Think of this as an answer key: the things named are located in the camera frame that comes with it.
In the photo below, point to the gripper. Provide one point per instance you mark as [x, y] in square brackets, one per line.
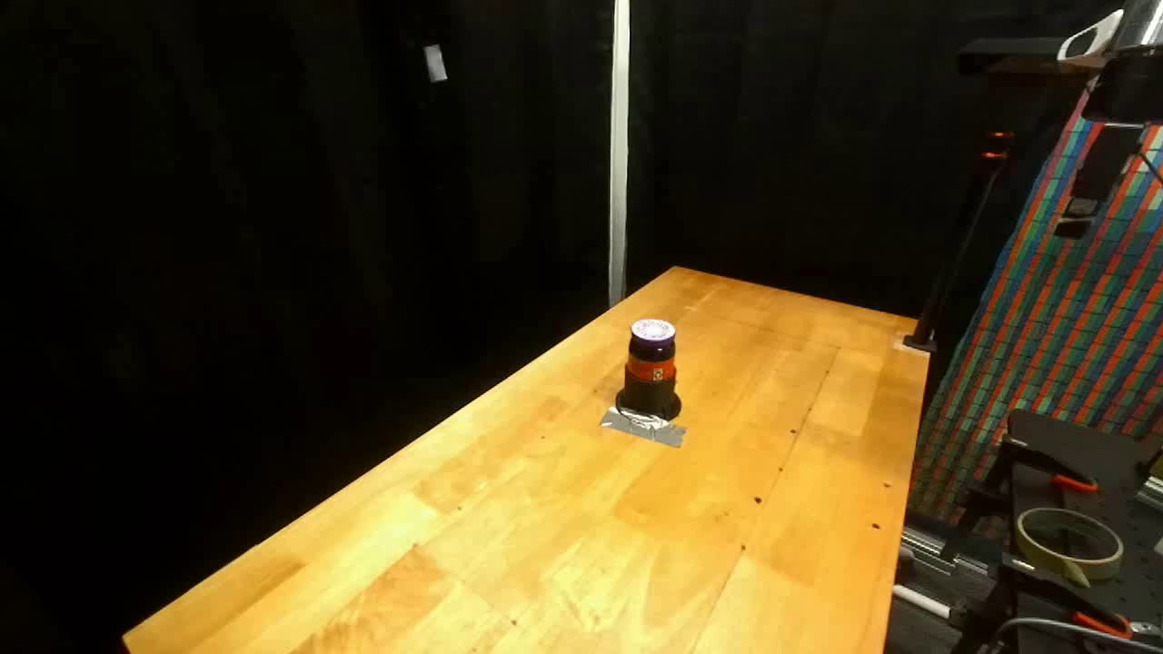
[1128, 89]

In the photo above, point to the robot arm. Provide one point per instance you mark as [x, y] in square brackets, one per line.
[1090, 36]

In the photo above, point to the dark purple cup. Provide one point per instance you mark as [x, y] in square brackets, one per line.
[651, 372]

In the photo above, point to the colourful checkered panel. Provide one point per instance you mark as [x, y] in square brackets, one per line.
[1063, 327]

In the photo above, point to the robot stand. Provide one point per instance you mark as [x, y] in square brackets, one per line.
[1090, 454]

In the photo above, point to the orange clamp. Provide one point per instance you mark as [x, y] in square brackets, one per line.
[1101, 624]
[1078, 484]

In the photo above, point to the roll of beige tape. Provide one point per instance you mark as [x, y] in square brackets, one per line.
[1036, 549]

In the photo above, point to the white vertical strip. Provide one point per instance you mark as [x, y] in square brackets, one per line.
[619, 154]

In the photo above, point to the grey tape piece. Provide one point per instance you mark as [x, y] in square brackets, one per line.
[647, 426]

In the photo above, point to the small grey tag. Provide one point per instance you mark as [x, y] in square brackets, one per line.
[436, 64]

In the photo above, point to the black curtain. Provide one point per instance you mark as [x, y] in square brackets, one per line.
[273, 227]

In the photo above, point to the camera on mount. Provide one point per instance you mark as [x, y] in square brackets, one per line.
[963, 245]

